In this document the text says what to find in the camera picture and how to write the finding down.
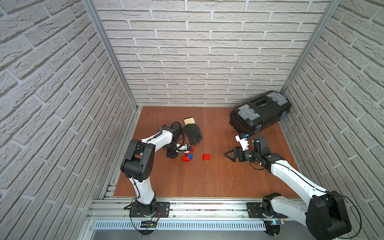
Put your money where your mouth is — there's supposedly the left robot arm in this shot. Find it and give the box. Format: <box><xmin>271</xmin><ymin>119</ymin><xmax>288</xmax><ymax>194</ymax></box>
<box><xmin>120</xmin><ymin>122</ymin><xmax>188</xmax><ymax>212</ymax></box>

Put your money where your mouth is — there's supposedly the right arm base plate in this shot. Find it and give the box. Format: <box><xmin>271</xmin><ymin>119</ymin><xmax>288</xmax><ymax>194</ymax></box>
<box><xmin>246</xmin><ymin>201</ymin><xmax>288</xmax><ymax>219</ymax></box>

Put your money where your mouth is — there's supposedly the black plastic toolbox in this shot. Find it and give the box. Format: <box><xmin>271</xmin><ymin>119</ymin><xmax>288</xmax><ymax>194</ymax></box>
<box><xmin>230</xmin><ymin>91</ymin><xmax>292</xmax><ymax>136</ymax></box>

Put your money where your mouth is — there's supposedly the aluminium rail frame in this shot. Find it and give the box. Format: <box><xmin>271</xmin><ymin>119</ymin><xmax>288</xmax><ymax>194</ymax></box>
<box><xmin>78</xmin><ymin>184</ymin><xmax>289</xmax><ymax>240</ymax></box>

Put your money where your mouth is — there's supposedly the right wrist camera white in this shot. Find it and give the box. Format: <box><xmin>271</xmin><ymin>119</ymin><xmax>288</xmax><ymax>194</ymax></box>
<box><xmin>235</xmin><ymin>134</ymin><xmax>249</xmax><ymax>151</ymax></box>

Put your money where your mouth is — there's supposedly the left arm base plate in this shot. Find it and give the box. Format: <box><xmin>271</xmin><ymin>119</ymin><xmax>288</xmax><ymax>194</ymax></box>
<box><xmin>130</xmin><ymin>201</ymin><xmax>171</xmax><ymax>218</ymax></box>

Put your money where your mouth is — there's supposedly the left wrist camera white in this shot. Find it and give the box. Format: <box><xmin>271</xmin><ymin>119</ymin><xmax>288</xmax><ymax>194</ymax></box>
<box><xmin>176</xmin><ymin>144</ymin><xmax>191</xmax><ymax>153</ymax></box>

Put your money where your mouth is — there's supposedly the black work glove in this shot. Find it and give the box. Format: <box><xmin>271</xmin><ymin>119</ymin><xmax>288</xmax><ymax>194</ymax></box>
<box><xmin>183</xmin><ymin>124</ymin><xmax>203</xmax><ymax>145</ymax></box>

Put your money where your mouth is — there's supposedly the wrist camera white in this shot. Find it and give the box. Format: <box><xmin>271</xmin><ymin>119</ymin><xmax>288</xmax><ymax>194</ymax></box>
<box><xmin>176</xmin><ymin>144</ymin><xmax>191</xmax><ymax>153</ymax></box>
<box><xmin>235</xmin><ymin>134</ymin><xmax>249</xmax><ymax>151</ymax></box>

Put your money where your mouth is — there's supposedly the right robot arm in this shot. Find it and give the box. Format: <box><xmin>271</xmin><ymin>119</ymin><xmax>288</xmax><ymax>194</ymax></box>
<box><xmin>229</xmin><ymin>134</ymin><xmax>352</xmax><ymax>240</ymax></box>

